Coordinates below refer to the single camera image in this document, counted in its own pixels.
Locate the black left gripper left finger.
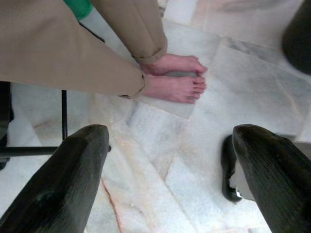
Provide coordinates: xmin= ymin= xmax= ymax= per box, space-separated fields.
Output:
xmin=0 ymin=124 xmax=109 ymax=233

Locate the person's left khaki trouser leg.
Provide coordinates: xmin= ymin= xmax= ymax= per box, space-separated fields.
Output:
xmin=91 ymin=0 xmax=169 ymax=66

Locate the person's bare right foot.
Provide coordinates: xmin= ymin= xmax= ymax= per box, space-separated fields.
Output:
xmin=142 ymin=73 xmax=207 ymax=104

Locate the person's right khaki trouser leg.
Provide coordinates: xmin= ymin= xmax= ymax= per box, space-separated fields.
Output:
xmin=0 ymin=0 xmax=147 ymax=100

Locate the person's khaki trouser leg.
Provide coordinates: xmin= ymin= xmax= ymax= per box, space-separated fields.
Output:
xmin=91 ymin=0 xmax=169 ymax=66
xmin=0 ymin=0 xmax=147 ymax=100

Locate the black rubbish bin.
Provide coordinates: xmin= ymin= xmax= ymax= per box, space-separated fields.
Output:
xmin=281 ymin=0 xmax=311 ymax=76

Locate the person's bare left foot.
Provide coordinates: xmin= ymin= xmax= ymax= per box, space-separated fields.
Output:
xmin=139 ymin=53 xmax=208 ymax=76

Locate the green garment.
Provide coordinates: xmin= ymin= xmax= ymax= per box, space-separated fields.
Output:
xmin=63 ymin=0 xmax=95 ymax=22

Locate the black metal frame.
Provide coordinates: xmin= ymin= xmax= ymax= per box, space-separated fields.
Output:
xmin=0 ymin=81 xmax=112 ymax=171

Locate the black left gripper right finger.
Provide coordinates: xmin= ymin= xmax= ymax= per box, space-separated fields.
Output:
xmin=232 ymin=124 xmax=311 ymax=233

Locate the person's bare foot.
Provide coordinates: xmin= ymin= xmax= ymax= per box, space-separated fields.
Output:
xmin=139 ymin=53 xmax=208 ymax=76
xmin=142 ymin=73 xmax=207 ymax=104

